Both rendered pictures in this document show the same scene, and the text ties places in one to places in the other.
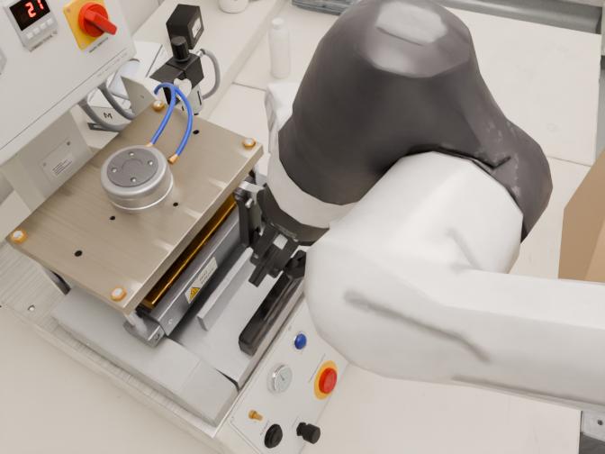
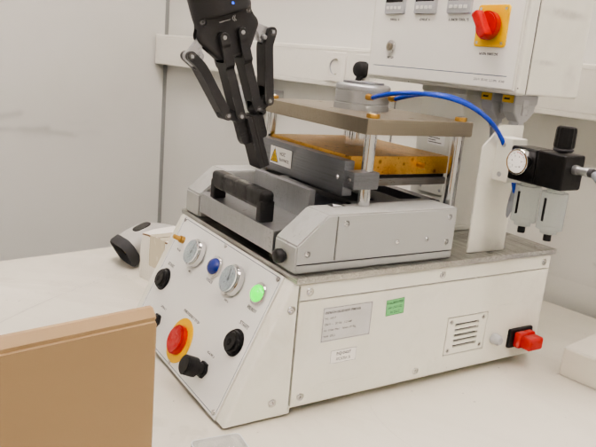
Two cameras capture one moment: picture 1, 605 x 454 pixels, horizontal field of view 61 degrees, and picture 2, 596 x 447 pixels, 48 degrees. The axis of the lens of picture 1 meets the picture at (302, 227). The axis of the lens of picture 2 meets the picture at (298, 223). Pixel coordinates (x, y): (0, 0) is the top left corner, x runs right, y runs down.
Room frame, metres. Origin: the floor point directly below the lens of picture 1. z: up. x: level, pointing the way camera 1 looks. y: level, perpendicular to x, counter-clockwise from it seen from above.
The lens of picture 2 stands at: (0.75, -0.72, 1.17)
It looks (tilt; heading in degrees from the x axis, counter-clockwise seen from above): 14 degrees down; 115
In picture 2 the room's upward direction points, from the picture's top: 5 degrees clockwise
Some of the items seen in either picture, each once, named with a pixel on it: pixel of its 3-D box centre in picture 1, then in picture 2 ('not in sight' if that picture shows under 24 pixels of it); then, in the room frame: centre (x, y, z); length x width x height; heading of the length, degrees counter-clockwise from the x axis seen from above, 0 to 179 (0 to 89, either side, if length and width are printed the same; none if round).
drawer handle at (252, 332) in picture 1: (276, 300); (240, 194); (0.31, 0.04, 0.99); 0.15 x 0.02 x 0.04; 148
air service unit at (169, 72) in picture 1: (181, 89); (537, 180); (0.66, 0.19, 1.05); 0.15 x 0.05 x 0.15; 148
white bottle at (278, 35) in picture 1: (279, 48); not in sight; (1.08, 0.04, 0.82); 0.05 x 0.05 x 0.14
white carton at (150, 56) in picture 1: (128, 85); not in sight; (0.94, 0.39, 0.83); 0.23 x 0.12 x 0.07; 170
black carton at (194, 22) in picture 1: (185, 26); not in sight; (1.17, 0.28, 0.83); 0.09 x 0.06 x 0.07; 166
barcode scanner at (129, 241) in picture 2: not in sight; (160, 239); (-0.05, 0.34, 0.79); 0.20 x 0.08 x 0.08; 68
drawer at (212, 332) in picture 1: (194, 263); (324, 204); (0.38, 0.15, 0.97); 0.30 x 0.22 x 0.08; 58
